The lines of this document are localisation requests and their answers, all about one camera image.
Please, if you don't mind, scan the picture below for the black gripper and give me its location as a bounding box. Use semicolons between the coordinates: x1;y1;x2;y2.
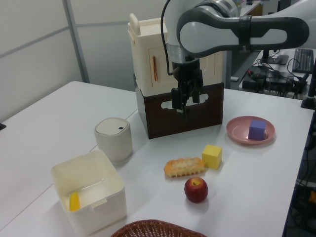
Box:
171;59;204;121

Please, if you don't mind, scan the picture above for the yellow cube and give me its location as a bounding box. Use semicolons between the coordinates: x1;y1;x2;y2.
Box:
201;144;223;170

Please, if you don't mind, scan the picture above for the purple cube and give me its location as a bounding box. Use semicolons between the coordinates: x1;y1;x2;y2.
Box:
248;119;267;142

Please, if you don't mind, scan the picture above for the dark brown wooden box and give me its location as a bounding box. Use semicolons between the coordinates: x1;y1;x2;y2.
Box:
135;82;225;140

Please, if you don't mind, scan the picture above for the cream toy cabinet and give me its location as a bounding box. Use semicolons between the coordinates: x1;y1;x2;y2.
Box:
127;13;224;97

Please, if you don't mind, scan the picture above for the pink plate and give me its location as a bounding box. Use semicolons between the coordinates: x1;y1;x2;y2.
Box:
226;116;276;145

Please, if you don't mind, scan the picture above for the toy bread roll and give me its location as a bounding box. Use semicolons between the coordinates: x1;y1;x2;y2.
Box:
163;157;207;179

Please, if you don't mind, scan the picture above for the white lidded canister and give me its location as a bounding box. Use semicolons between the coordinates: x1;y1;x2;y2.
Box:
94;118;133;162

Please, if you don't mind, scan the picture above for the red apple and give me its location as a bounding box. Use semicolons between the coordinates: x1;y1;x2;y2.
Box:
184;177;209;204

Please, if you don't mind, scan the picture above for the black monitor stand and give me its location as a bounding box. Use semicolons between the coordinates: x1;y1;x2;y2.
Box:
259;48;290;66

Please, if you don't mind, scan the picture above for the black keyboard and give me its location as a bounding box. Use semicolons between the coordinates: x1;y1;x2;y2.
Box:
291;48;315;74

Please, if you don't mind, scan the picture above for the black clamp pole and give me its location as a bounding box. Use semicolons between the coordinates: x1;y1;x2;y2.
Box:
300;71;316;111

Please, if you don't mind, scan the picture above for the brown wicker basket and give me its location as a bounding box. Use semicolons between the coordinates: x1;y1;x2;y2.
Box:
110;219;208;237

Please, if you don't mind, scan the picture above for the cream square plastic bin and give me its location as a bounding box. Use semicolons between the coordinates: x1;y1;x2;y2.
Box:
50;149;127;236

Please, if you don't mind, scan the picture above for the yellow banana piece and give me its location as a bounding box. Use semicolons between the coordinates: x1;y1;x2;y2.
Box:
69;192;81;212

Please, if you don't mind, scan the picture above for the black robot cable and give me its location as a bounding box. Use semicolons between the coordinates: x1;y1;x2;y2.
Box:
160;0;173;76

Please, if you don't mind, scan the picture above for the black electronics box with cables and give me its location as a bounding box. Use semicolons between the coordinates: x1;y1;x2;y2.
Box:
241;64;310;96

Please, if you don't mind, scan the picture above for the grey partition post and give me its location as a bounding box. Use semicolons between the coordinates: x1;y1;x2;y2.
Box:
65;0;90;83

